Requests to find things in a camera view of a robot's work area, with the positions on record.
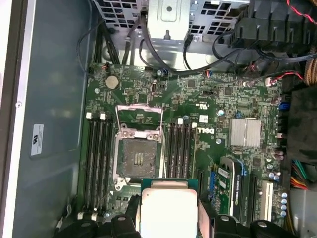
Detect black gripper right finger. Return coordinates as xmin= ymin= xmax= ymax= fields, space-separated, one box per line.
xmin=198 ymin=200 xmax=297 ymax=238

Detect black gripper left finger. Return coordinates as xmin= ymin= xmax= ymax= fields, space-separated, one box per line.
xmin=53 ymin=194 xmax=142 ymax=238

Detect metal socket locking lever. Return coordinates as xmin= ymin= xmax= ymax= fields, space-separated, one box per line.
xmin=95 ymin=190 xmax=110 ymax=209
xmin=160 ymin=137 xmax=168 ymax=179

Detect silver CPU chip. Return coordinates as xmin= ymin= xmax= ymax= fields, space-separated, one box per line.
xmin=139 ymin=177 xmax=200 ymax=238

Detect metal socket cover frame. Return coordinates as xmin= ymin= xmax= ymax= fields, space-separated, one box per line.
xmin=115 ymin=104 xmax=164 ymax=138

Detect black CPU socket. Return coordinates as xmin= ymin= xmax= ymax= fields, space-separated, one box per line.
xmin=112 ymin=131 xmax=164 ymax=189

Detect long black expansion slot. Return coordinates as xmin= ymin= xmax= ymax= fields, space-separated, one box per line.
xmin=249 ymin=173 xmax=258 ymax=221

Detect black graphics card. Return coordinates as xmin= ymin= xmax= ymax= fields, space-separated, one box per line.
xmin=215 ymin=155 xmax=250 ymax=216

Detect white expansion slot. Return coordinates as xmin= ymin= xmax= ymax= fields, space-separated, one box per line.
xmin=263 ymin=180 xmax=273 ymax=221

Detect blue expansion slot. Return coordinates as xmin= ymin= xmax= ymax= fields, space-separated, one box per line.
xmin=210 ymin=170 xmax=216 ymax=199

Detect short black expansion slot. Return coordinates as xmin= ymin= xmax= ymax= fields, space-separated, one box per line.
xmin=197 ymin=170 xmax=204 ymax=199

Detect black RAM slot white clips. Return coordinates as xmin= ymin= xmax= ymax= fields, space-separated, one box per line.
xmin=185 ymin=122 xmax=197 ymax=178
xmin=83 ymin=113 xmax=94 ymax=214
xmin=174 ymin=118 xmax=182 ymax=178
xmin=95 ymin=113 xmax=106 ymax=214

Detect silver power supply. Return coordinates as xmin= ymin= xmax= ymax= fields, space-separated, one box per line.
xmin=288 ymin=188 xmax=317 ymax=238

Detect silver chipset heatsink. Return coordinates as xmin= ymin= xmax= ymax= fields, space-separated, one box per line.
xmin=229 ymin=118 xmax=261 ymax=147

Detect black plastic shroud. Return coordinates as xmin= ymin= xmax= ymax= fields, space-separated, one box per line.
xmin=279 ymin=89 xmax=317 ymax=162

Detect green motherboard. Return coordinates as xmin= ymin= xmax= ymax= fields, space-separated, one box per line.
xmin=75 ymin=63 xmax=290 ymax=225

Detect silver coin battery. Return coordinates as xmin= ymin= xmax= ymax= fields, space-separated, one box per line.
xmin=106 ymin=75 xmax=119 ymax=89

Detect black PC case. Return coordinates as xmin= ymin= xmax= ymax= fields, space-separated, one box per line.
xmin=0 ymin=0 xmax=317 ymax=238

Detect metal drive cage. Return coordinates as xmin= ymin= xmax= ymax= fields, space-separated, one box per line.
xmin=93 ymin=0 xmax=248 ymax=54

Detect coloured power connector wires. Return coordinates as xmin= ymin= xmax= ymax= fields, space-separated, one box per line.
xmin=289 ymin=160 xmax=311 ymax=191

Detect white case wall sticker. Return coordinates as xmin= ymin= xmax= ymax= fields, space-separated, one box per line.
xmin=29 ymin=123 xmax=45 ymax=159

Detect coloured wire bundle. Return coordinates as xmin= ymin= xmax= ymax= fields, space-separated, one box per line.
xmin=304 ymin=53 xmax=317 ymax=88

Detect dark blue cable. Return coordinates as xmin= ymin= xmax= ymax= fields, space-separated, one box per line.
xmin=212 ymin=31 xmax=317 ymax=66

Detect black ribbed plastic bracket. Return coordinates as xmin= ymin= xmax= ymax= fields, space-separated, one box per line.
xmin=230 ymin=0 xmax=317 ymax=50

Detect grey data cable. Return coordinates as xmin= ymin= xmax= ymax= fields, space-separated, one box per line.
xmin=138 ymin=7 xmax=179 ymax=72

